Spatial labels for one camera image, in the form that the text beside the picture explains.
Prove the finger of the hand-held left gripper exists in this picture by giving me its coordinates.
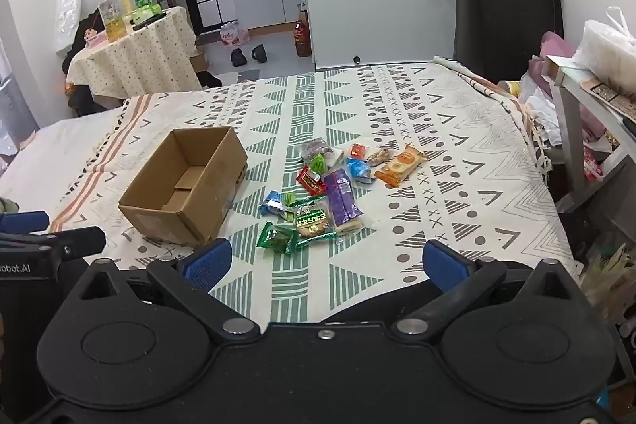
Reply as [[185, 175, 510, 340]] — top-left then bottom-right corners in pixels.
[[0, 211, 49, 235], [30, 227, 107, 262]]

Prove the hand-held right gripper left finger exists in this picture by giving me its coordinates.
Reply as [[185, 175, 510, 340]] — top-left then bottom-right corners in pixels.
[[74, 238, 262, 345]]

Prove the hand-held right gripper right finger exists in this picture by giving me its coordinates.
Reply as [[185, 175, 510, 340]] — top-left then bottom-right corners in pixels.
[[392, 240, 580, 345]]

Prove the dark green snack packet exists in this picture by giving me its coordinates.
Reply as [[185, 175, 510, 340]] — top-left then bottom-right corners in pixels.
[[256, 222, 311, 255]]

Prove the brown cardboard box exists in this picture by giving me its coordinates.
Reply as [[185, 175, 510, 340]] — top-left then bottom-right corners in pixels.
[[118, 126, 248, 246]]

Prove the blue and white snack packet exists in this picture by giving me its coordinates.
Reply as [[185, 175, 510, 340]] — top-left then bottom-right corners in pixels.
[[259, 192, 298, 222]]

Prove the orange rice cracker packet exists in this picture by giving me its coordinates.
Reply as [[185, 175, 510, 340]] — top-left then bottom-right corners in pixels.
[[375, 145, 428, 187]]

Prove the green label cake packet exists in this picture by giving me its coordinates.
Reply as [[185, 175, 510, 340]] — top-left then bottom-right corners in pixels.
[[291, 200, 339, 246]]

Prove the long purple snack packet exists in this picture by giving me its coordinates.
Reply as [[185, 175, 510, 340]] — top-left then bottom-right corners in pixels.
[[322, 169, 371, 238]]

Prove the clear nut bar packet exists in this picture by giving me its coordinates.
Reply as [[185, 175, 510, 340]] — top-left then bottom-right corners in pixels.
[[366, 147, 396, 167]]

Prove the red snack packet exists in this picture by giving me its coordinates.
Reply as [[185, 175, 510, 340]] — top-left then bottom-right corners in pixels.
[[296, 167, 329, 196]]

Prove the clear purple bun packet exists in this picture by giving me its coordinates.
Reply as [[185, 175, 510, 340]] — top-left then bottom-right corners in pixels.
[[298, 139, 345, 167]]

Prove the white bed sheet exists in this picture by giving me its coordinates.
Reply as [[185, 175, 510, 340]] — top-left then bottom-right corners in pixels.
[[0, 103, 127, 201]]

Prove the patterned blanket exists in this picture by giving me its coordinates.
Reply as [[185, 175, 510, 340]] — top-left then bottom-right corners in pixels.
[[0, 56, 584, 325]]

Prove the crumpled plastic bag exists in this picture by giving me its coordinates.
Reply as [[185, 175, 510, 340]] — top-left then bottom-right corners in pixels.
[[579, 242, 636, 320]]

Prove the red pouch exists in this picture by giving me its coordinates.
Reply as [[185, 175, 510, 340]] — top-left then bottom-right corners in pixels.
[[582, 146, 604, 181]]

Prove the white cloth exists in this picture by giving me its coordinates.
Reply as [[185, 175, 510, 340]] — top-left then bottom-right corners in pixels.
[[522, 81, 564, 147]]

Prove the dark cloth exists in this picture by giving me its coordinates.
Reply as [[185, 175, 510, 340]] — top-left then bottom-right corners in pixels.
[[62, 14, 125, 117]]

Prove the grey metal shelf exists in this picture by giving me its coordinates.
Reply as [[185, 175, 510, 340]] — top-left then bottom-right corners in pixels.
[[547, 54, 636, 211]]

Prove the dotted tablecloth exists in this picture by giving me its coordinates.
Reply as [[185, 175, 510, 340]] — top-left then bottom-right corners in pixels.
[[66, 7, 198, 99]]

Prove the pink cartoon box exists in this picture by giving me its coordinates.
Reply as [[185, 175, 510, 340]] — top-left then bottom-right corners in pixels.
[[84, 14, 107, 50]]

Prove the clear bottle with yellow drink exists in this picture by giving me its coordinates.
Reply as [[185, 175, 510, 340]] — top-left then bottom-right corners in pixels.
[[98, 0, 125, 41]]

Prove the pink pack of bottles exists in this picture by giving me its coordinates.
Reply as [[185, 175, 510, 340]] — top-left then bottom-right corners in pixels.
[[219, 21, 250, 47]]

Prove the pink cloth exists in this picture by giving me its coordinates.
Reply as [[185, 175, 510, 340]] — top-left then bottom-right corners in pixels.
[[527, 31, 567, 82]]

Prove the green pouch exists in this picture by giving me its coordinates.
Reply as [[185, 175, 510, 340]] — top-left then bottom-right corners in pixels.
[[130, 4, 167, 27]]

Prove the red oil bottle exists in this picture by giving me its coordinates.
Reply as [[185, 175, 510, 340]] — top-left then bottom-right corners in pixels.
[[294, 4, 313, 57]]

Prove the black flat panel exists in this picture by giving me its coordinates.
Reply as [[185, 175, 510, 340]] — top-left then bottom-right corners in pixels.
[[453, 0, 564, 84]]

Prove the white plastic bag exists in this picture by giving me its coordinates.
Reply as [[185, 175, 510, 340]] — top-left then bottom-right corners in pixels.
[[571, 7, 636, 97]]

